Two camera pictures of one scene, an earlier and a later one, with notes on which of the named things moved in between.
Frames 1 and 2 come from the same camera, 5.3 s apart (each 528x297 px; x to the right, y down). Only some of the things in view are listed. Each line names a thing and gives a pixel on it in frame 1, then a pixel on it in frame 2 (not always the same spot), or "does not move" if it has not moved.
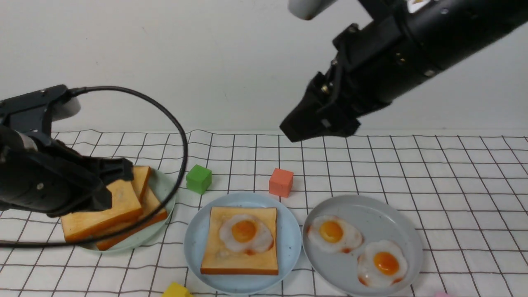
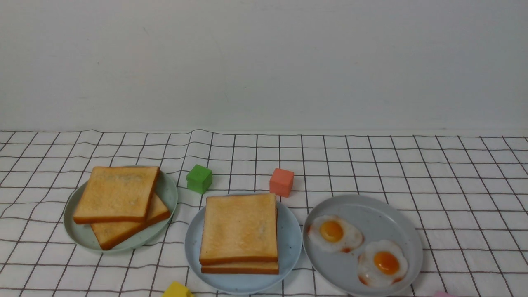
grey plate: (335, 274) does not move
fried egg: (329, 233) does not move
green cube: (199, 179) does not move
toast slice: (126, 210) -> (239, 228)
